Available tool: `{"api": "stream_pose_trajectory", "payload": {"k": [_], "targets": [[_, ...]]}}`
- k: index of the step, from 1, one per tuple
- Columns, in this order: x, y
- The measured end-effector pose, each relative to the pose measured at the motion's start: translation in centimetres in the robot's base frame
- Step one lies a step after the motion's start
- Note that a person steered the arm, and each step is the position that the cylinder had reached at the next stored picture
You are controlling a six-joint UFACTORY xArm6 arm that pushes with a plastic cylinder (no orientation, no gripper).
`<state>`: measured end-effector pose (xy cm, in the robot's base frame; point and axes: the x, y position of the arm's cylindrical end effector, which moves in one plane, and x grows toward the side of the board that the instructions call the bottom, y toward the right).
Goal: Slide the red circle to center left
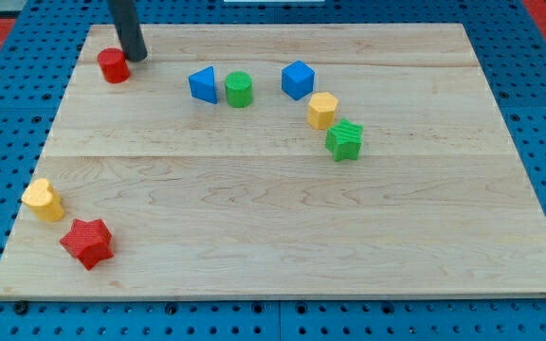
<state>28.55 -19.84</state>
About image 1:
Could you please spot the light wooden board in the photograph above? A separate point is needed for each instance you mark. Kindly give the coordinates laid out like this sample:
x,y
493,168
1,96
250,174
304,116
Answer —
x,y
209,202

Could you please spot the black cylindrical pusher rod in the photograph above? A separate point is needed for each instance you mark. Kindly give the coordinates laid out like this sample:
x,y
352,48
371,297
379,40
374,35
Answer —
x,y
127,25

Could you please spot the red star block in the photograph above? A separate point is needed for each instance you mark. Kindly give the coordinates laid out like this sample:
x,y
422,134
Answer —
x,y
88,242

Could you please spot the yellow heart block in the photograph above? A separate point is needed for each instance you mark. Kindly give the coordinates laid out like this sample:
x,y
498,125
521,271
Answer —
x,y
43,200

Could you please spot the blue cube block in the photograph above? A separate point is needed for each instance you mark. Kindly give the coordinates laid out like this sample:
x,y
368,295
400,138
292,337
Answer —
x,y
298,80

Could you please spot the green cylinder block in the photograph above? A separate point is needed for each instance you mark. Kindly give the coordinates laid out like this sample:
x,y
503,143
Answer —
x,y
238,85

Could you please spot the yellow hexagon block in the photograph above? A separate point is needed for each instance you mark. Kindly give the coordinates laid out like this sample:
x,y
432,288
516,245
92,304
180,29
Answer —
x,y
322,108

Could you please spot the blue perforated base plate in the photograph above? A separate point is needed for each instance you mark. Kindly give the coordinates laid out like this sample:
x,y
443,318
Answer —
x,y
36,62

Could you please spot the red cylinder block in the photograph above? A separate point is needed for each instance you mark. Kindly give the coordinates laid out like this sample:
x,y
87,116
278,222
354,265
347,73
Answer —
x,y
113,65

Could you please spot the blue triangle block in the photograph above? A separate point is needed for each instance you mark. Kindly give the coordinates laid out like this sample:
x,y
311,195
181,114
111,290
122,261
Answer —
x,y
203,85

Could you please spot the green star block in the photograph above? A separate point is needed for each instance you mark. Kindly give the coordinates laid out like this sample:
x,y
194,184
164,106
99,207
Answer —
x,y
344,140

